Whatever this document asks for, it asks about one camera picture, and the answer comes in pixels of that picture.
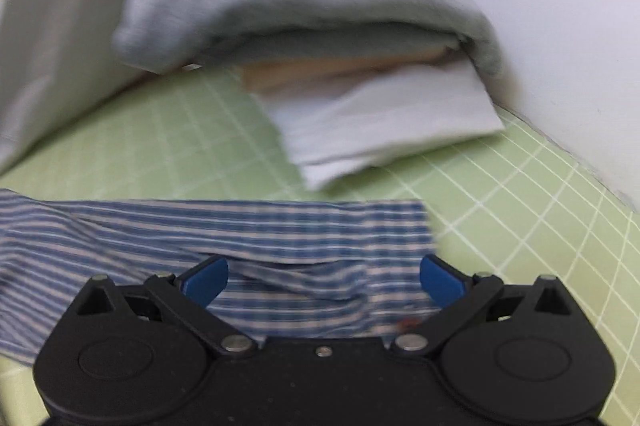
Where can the white folded cloth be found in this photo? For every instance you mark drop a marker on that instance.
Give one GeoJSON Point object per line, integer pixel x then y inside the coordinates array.
{"type": "Point", "coordinates": [380, 126]}

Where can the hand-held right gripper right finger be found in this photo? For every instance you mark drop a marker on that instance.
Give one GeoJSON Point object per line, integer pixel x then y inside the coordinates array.
{"type": "Point", "coordinates": [441, 280]}

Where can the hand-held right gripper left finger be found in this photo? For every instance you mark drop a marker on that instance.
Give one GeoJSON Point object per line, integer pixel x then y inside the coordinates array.
{"type": "Point", "coordinates": [206, 280]}

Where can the green grid mat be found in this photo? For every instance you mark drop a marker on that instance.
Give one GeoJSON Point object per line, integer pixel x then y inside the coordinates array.
{"type": "Point", "coordinates": [500, 231]}

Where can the blue plaid shirt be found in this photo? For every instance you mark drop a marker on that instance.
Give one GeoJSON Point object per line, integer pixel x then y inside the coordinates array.
{"type": "Point", "coordinates": [150, 231]}

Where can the beige folded cloth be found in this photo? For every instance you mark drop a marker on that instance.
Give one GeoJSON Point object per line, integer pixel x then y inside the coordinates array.
{"type": "Point", "coordinates": [310, 74]}

